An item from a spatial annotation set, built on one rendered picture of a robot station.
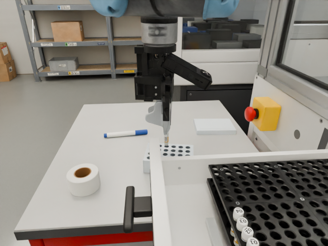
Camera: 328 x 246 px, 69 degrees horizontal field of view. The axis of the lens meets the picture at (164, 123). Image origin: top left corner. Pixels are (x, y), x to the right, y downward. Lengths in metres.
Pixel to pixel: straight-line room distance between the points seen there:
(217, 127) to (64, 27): 3.52
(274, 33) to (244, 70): 0.46
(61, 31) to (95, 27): 0.62
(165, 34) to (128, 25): 3.91
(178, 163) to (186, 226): 0.11
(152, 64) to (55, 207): 0.36
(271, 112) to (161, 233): 0.47
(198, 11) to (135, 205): 0.26
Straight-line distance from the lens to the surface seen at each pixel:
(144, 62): 0.53
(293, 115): 0.63
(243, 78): 1.17
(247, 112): 0.67
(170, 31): 0.50
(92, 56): 4.52
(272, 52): 0.72
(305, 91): 0.59
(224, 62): 1.12
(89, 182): 0.56
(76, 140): 0.79
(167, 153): 0.62
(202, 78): 0.52
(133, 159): 0.66
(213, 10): 0.34
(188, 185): 0.47
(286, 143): 0.66
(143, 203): 0.33
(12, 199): 1.90
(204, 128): 0.79
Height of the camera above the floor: 1.15
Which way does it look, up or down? 27 degrees down
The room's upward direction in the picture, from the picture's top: straight up
